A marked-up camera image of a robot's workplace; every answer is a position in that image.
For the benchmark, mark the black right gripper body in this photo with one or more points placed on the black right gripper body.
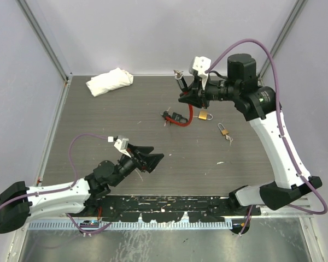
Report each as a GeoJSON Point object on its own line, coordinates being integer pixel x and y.
{"type": "Point", "coordinates": [222, 90]}

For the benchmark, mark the cable lock keys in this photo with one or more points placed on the cable lock keys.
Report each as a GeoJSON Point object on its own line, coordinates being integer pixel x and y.
{"type": "Point", "coordinates": [178, 74]}

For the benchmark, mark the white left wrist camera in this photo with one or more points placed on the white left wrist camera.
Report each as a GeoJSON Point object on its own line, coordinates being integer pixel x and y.
{"type": "Point", "coordinates": [121, 144]}

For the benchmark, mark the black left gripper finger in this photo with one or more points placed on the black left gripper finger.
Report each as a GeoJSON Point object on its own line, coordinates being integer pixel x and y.
{"type": "Point", "coordinates": [141, 151]}
{"type": "Point", "coordinates": [151, 161]}

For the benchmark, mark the small silver keys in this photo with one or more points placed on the small silver keys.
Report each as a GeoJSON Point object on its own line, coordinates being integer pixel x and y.
{"type": "Point", "coordinates": [230, 139]}

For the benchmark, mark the white cloth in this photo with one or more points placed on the white cloth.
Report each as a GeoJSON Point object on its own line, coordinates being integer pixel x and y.
{"type": "Point", "coordinates": [112, 80]}

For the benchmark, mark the red cable lock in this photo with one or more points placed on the red cable lock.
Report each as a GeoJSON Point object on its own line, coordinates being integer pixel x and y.
{"type": "Point", "coordinates": [185, 109]}

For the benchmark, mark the black padlock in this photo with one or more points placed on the black padlock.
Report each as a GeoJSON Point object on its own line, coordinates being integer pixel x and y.
{"type": "Point", "coordinates": [179, 119]}

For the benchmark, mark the small brass padlock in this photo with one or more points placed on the small brass padlock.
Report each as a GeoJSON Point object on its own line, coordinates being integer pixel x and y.
{"type": "Point", "coordinates": [223, 130]}

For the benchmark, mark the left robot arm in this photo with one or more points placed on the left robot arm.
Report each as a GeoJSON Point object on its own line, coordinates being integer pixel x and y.
{"type": "Point", "coordinates": [20, 204]}

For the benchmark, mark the large brass padlock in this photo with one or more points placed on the large brass padlock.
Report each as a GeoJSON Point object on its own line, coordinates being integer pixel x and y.
{"type": "Point", "coordinates": [205, 115]}

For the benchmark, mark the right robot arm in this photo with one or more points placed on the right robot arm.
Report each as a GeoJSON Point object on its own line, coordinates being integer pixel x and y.
{"type": "Point", "coordinates": [258, 106]}

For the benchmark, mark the blue slotted cable duct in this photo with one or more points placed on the blue slotted cable duct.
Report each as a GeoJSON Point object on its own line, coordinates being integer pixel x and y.
{"type": "Point", "coordinates": [61, 224]}

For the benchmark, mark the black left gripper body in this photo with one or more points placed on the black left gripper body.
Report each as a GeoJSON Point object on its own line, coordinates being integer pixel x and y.
{"type": "Point", "coordinates": [127, 165]}

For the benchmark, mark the aluminium frame rail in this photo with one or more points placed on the aluminium frame rail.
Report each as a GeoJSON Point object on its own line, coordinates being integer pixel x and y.
{"type": "Point", "coordinates": [287, 211]}

